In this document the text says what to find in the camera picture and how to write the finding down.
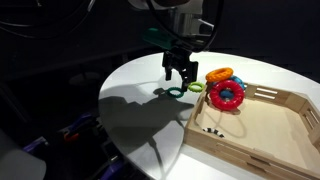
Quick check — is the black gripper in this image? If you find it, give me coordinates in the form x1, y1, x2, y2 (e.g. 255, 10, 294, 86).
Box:
162, 45, 200, 93

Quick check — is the dark green ribbed ring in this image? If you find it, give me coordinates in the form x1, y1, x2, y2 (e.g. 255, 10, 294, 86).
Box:
165, 87, 185, 99

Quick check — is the wooden slatted tray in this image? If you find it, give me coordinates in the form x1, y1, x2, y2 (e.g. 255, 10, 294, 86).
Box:
183, 82, 320, 180

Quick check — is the black white striped object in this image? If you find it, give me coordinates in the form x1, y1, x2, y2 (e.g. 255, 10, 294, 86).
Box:
202, 126, 225, 139

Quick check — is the orange black clamp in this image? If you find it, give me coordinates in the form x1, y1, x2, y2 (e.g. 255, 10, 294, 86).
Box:
62, 131, 82, 143

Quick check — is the grey chair seat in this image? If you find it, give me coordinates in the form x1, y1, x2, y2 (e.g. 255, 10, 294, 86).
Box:
0, 129, 47, 180

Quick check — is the light green ribbed ring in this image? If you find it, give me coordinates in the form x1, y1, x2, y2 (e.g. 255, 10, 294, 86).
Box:
187, 81, 206, 94

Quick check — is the orange ribbed ring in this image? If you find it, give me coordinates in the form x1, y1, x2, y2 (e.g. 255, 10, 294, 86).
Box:
205, 67, 235, 84

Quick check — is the red ribbed ring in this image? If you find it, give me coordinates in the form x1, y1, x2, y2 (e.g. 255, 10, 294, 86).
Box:
209, 79, 246, 112

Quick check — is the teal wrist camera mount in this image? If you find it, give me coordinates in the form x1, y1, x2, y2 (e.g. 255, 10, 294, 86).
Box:
142, 27, 176, 50

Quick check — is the blue ribbed ring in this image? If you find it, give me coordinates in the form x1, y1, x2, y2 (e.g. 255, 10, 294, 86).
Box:
219, 75, 248, 100

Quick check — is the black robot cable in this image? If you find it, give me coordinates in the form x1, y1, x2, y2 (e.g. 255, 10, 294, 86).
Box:
145, 0, 225, 54

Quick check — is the purple handled tool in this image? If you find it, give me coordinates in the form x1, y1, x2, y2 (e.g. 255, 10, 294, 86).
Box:
67, 112, 98, 132
22, 135, 48, 155

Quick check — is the black looped cable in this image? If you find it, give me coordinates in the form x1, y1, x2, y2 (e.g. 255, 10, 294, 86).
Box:
0, 0, 97, 35

